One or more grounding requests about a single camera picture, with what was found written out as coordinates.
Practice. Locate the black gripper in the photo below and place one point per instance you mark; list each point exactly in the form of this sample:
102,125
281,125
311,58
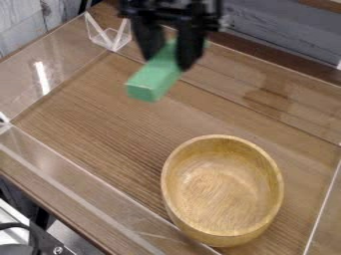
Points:
196,15

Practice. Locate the green rectangular block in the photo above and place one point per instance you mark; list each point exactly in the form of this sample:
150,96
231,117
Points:
149,84

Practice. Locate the brown wooden bowl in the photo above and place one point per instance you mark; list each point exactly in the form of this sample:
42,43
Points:
222,189

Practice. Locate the black metal frame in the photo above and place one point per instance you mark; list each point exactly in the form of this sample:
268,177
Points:
30,229

